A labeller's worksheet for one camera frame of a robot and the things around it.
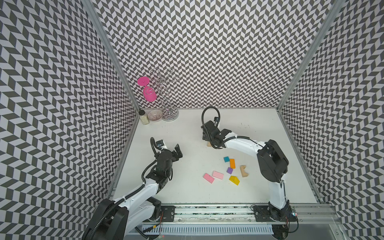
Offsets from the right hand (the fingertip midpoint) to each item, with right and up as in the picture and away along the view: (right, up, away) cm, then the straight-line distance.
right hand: (211, 137), depth 94 cm
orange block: (+13, -16, -5) cm, 21 cm away
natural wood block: (-3, -1, -22) cm, 22 cm away
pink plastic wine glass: (-44, +31, +14) cm, 56 cm away
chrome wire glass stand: (-31, +17, +22) cm, 41 cm away
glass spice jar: (-47, +12, +11) cm, 50 cm away
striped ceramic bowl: (-41, +15, +18) cm, 48 cm away
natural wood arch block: (+18, -20, -8) cm, 28 cm away
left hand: (-23, -5, -8) cm, 25 cm away
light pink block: (+4, -22, -7) cm, 23 cm away
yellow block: (+12, -22, -13) cm, 28 cm away
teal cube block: (+9, -13, -3) cm, 16 cm away
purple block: (+10, -19, -7) cm, 23 cm away
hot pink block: (-2, -22, -9) cm, 24 cm away
